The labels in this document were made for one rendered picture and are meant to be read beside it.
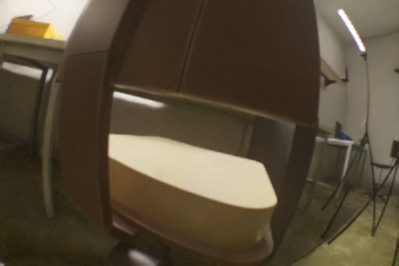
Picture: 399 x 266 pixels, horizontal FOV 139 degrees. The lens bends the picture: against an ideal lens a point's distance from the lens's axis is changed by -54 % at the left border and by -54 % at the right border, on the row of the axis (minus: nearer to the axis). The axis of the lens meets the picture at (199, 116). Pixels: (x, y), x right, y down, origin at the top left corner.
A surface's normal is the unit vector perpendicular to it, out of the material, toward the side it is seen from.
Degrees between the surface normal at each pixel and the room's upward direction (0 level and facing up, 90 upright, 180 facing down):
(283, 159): 90
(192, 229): 90
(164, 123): 90
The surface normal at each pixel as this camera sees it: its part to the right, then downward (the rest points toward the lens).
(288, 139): -0.87, -0.22
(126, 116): 0.37, 0.03
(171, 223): -0.30, -0.12
